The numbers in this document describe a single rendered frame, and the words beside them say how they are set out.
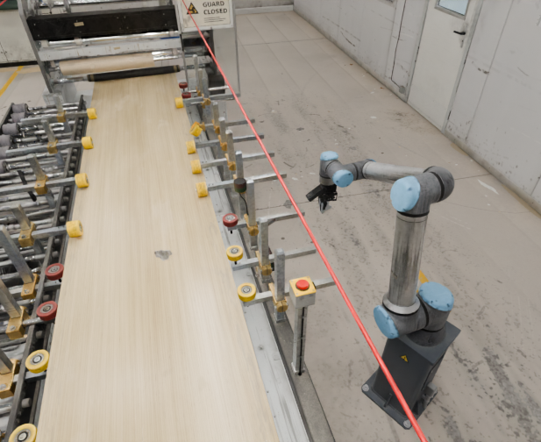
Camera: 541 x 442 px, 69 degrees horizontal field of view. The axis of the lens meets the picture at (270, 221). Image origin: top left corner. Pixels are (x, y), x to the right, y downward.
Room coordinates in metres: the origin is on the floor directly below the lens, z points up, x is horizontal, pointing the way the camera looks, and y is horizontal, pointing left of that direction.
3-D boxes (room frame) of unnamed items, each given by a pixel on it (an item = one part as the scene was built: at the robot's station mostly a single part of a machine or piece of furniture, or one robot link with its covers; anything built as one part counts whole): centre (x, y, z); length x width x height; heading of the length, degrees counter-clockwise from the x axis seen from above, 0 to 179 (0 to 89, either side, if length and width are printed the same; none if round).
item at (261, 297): (1.16, -0.08, 0.83); 0.43 x 0.03 x 0.04; 105
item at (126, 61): (3.72, 1.23, 1.05); 1.43 x 0.12 x 0.12; 105
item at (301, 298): (0.85, -0.10, 1.18); 0.07 x 0.07 x 0.08; 15
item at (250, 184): (1.59, 0.10, 0.91); 0.03 x 0.03 x 0.48; 15
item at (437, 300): (1.09, -0.71, 0.79); 0.17 x 0.15 x 0.18; 110
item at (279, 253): (1.10, -0.03, 0.90); 0.03 x 0.03 x 0.48; 15
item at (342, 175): (1.63, -0.36, 1.14); 0.12 x 0.12 x 0.09; 20
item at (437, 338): (1.10, -0.72, 0.65); 0.19 x 0.19 x 0.10
